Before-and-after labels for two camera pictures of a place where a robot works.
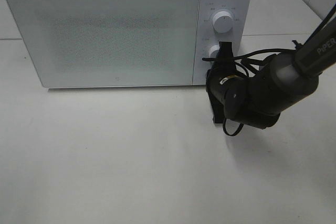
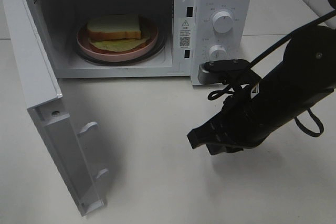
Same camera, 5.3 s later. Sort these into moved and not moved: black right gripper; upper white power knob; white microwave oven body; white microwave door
Moved: black right gripper; white microwave door
Not moved: white microwave oven body; upper white power knob
